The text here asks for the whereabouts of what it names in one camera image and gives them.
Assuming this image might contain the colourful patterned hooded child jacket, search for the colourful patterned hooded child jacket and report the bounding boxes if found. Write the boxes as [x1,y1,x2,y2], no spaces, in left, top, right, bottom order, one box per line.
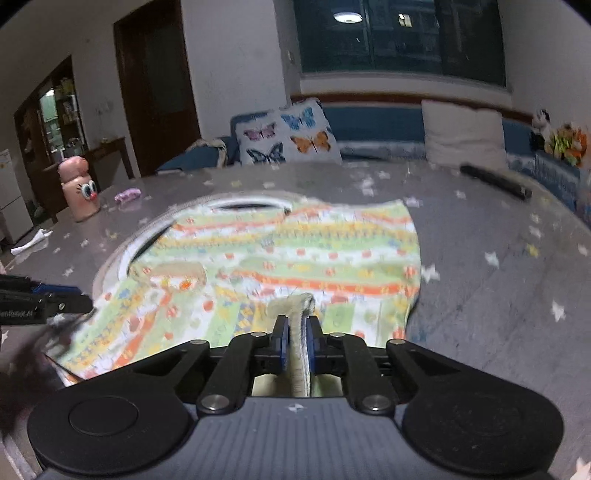
[49,201,421,397]

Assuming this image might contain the white crumpled tissue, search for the white crumpled tissue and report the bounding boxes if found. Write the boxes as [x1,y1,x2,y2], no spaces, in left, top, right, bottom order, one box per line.
[11,229,52,256]

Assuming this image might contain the white refrigerator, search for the white refrigerator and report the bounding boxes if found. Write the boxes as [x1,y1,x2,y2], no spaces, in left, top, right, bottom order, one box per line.
[0,149,33,244]

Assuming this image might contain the round black induction cooker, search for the round black induction cooker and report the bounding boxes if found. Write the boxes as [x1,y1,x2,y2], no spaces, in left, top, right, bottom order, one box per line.
[92,190,308,299]

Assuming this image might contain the wooden side table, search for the wooden side table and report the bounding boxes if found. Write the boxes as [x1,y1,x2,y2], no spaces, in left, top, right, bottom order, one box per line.
[35,137,135,223]

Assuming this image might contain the pink cartoon thermos bottle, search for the pink cartoon thermos bottle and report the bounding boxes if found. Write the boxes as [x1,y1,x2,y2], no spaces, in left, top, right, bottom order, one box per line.
[58,156,100,222]

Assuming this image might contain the small pink purple toy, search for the small pink purple toy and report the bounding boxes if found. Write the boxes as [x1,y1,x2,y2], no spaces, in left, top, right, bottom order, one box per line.
[114,188,142,205]

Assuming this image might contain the wooden display shelf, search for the wooden display shelf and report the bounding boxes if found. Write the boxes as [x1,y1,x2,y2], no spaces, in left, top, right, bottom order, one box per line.
[14,56,87,181]

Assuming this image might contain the beige knitted blanket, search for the beige knitted blanket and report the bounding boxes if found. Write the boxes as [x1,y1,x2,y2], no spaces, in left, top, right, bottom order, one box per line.
[185,139,228,170]

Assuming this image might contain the butterfly print cushion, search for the butterfly print cushion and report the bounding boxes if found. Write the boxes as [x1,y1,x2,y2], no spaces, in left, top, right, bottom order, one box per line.
[235,98,342,165]

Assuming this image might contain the blue sofa bench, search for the blue sofa bench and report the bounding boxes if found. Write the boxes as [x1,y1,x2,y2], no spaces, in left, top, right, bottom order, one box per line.
[155,104,591,209]

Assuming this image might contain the beige plain cushion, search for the beige plain cushion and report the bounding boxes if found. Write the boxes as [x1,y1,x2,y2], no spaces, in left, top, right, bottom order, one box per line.
[422,100,507,171]

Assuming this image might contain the black remote control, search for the black remote control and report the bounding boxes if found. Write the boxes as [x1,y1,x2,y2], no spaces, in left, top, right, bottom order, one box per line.
[460,164,532,201]

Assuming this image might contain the dark wooden door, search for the dark wooden door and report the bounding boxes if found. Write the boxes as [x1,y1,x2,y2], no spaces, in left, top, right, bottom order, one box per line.
[113,0,200,176]

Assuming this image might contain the black white plush toy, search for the black white plush toy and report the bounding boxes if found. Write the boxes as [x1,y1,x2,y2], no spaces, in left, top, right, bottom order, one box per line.
[529,109,552,152]

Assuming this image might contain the orange yellow plush toys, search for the orange yellow plush toys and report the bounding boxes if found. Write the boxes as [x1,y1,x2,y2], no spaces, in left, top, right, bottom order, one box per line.
[544,123,588,168]

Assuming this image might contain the dark window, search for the dark window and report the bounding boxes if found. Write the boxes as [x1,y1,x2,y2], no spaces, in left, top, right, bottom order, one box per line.
[294,0,506,87]

